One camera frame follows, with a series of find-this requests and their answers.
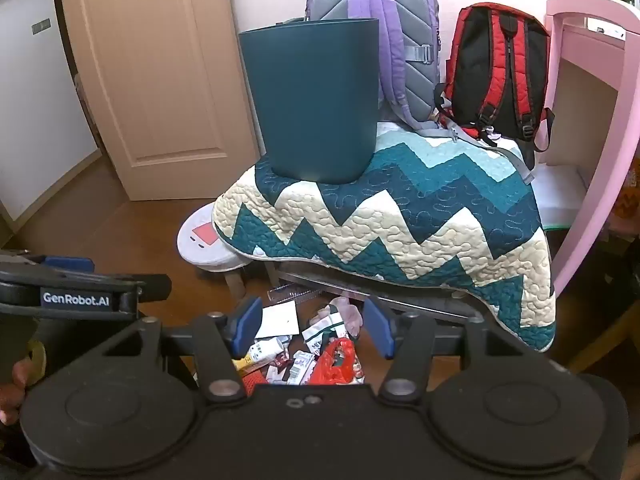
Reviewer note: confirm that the person's left hand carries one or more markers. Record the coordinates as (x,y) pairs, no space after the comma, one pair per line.
(12,392)

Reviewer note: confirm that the white printed wrapper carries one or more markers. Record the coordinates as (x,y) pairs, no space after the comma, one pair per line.
(300,366)

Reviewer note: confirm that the purple grey backpack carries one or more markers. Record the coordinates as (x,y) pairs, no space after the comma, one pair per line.
(405,35)

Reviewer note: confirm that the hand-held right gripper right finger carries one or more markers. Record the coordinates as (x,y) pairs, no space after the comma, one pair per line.
(377,327)

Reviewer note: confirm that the white paper sheet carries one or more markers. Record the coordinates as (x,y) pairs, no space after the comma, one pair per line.
(277,321)

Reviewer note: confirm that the pink desk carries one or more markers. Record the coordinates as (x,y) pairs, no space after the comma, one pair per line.
(554,60)

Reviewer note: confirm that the red black backpack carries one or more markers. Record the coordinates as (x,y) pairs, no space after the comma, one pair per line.
(480,70)

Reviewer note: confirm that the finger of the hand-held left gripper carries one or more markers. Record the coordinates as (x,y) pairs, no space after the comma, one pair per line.
(155,290)
(70,263)

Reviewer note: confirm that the red plastic bag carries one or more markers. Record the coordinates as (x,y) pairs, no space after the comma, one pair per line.
(335,365)

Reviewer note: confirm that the teal trash bin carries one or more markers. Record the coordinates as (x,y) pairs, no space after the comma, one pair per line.
(310,105)

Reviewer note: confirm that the red mesh piece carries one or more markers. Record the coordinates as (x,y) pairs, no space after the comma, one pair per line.
(252,381)

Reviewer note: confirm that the yellow wrapper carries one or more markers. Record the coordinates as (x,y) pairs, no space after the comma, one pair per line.
(244,361)

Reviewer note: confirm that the white round stool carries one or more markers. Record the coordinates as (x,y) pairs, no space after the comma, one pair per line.
(200,240)

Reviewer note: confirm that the beige wooden door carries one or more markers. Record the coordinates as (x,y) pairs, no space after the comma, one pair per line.
(160,85)

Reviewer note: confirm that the white cabinet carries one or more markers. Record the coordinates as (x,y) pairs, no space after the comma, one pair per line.
(40,125)

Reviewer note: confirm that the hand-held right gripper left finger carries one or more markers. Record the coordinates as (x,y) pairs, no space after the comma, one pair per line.
(247,325)

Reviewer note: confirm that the clear plastic ruler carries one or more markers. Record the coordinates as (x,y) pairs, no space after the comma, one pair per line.
(295,292)

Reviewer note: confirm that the small white tube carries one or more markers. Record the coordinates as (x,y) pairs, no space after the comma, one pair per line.
(265,347)

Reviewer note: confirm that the orange printed item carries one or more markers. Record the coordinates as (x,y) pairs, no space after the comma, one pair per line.
(631,190)

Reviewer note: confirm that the zigzag teal cream quilt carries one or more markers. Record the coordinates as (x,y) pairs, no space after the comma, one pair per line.
(400,220)

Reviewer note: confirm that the grey metal table frame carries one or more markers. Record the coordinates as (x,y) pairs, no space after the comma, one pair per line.
(435,307)

